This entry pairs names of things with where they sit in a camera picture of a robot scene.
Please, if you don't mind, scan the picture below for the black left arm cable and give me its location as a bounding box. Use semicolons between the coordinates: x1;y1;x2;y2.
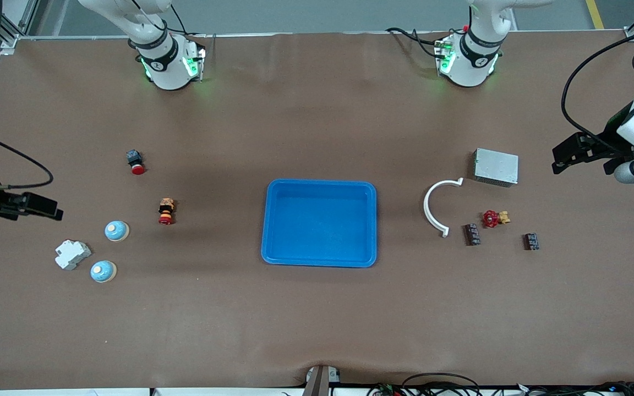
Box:
562;27;634;152

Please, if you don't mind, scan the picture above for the blue plastic tray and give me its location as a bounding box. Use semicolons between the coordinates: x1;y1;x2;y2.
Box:
261;179;378;268

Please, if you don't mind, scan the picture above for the light blue service bell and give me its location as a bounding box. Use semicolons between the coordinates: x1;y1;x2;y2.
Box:
90;261;118;284
105;220;130;243

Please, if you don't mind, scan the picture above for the red push button black base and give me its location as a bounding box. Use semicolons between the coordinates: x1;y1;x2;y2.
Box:
126;150;146;176

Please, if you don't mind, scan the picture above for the brown table mat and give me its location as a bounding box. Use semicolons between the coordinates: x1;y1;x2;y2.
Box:
0;30;634;391

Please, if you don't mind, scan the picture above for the black cable bundle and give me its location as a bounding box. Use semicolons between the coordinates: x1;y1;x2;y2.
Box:
367;373;634;396

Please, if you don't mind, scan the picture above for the black base power cable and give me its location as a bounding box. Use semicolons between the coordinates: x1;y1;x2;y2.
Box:
386;26;444;58

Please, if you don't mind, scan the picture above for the red yellow emergency stop button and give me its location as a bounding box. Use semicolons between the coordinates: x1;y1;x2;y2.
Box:
158;198;176;226

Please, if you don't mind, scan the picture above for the white circuit breaker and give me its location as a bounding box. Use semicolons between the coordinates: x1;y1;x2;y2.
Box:
54;239;92;271

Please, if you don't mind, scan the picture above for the grey metal box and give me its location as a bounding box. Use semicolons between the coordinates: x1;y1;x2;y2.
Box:
473;147;520;188

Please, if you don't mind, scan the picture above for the red valve brass fitting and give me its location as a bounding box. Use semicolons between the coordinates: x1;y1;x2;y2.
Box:
482;210;511;229

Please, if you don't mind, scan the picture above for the white curved plastic clamp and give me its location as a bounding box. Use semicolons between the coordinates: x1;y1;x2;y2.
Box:
423;177;464;238

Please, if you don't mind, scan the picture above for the grey camera stand post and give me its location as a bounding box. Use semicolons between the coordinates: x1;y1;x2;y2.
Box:
303;365;341;396

